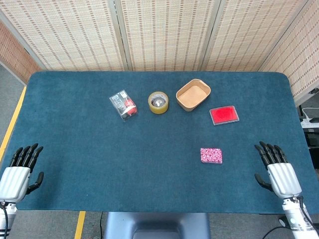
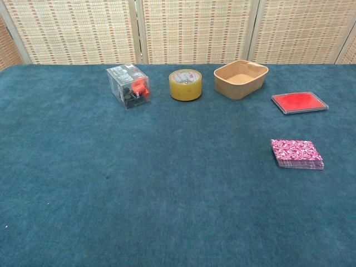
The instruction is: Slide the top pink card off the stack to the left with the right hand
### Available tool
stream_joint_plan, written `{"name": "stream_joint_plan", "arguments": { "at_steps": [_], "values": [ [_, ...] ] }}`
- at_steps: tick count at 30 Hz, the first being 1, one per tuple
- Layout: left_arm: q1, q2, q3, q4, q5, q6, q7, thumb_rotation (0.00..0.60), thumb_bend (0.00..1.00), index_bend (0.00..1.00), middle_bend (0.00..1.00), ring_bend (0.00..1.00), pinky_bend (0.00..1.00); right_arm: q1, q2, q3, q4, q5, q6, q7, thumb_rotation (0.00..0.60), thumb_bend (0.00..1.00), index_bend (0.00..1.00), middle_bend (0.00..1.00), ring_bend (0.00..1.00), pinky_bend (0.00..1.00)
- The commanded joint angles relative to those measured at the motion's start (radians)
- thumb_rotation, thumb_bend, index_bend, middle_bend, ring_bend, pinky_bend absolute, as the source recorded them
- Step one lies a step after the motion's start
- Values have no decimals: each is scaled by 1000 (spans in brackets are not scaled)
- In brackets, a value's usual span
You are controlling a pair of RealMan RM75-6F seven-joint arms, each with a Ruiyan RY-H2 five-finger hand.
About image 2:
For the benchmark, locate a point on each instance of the red patterned card deck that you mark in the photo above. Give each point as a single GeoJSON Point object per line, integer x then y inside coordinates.
{"type": "Point", "coordinates": [295, 151]}

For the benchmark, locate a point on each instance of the yellow packing tape roll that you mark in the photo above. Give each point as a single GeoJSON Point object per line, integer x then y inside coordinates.
{"type": "Point", "coordinates": [185, 87]}

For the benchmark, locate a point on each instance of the blue felt table cloth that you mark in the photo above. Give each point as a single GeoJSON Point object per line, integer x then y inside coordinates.
{"type": "Point", "coordinates": [155, 180]}

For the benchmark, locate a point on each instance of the transparent box with red part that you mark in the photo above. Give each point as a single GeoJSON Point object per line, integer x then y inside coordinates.
{"type": "Point", "coordinates": [126, 83]}

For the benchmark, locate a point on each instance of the brown paper food container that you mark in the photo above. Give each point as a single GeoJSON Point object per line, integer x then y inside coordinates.
{"type": "Point", "coordinates": [236, 86]}

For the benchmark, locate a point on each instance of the woven bamboo screen panel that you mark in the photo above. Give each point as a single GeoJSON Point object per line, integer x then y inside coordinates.
{"type": "Point", "coordinates": [7, 50]}
{"type": "Point", "coordinates": [300, 30]}
{"type": "Point", "coordinates": [75, 30]}
{"type": "Point", "coordinates": [349, 53]}
{"type": "Point", "coordinates": [197, 30]}

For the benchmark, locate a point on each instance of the red ink pad case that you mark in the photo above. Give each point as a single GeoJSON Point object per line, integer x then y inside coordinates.
{"type": "Point", "coordinates": [299, 102]}

